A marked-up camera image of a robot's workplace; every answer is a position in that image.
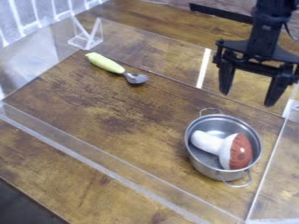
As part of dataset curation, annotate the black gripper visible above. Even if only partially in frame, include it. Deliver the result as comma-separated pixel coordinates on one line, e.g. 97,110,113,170
213,15,299,107

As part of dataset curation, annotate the black strip on table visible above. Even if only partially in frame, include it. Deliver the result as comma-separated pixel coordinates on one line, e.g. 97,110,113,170
189,3,252,25

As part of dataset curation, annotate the yellow handled metal spoon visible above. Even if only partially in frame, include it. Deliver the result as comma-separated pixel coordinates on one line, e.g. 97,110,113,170
85,52,148,84

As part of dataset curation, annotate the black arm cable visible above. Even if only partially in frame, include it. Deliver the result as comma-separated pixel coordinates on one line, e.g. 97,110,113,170
284,22,299,42

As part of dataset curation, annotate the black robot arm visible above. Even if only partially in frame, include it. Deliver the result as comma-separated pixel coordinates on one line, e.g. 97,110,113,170
212,0,299,107

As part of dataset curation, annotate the red white toy mushroom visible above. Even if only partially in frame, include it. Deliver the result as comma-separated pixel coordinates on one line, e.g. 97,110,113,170
191,130,252,170

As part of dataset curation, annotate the silver pot with handles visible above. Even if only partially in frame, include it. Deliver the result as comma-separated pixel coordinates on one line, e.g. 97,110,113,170
184,108,261,188

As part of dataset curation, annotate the clear acrylic triangle stand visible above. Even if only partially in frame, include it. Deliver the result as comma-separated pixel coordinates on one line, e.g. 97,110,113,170
68,17,104,50

